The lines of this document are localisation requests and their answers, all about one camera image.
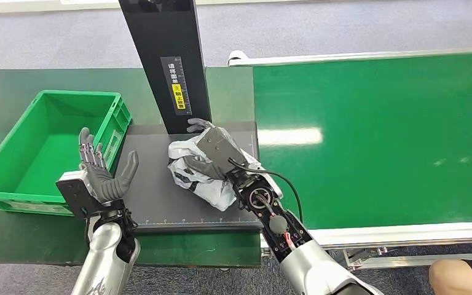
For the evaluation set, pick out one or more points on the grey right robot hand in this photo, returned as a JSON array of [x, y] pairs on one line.
[[219, 148]]

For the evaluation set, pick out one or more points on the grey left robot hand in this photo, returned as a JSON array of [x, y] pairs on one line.
[[105, 185]]

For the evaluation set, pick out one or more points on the grey mailer package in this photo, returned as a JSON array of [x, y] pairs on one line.
[[209, 193]]

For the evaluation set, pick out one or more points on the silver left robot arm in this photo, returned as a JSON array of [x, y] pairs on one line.
[[103, 256]]

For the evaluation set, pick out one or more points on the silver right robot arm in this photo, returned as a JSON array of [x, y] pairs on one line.
[[309, 264]]

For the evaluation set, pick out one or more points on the black inbound scanner machine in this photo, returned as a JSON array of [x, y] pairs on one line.
[[158, 81]]

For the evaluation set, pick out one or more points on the green conveyor belt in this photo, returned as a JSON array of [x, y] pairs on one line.
[[382, 122]]

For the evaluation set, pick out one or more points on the black and yellow label sticker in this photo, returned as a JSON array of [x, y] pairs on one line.
[[177, 97]]

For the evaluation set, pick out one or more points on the green plastic crate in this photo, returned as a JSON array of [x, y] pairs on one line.
[[44, 158]]

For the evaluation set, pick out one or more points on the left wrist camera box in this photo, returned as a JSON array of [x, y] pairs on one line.
[[73, 193]]

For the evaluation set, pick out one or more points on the aluminium conveyor frame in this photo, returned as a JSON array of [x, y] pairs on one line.
[[423, 234]]

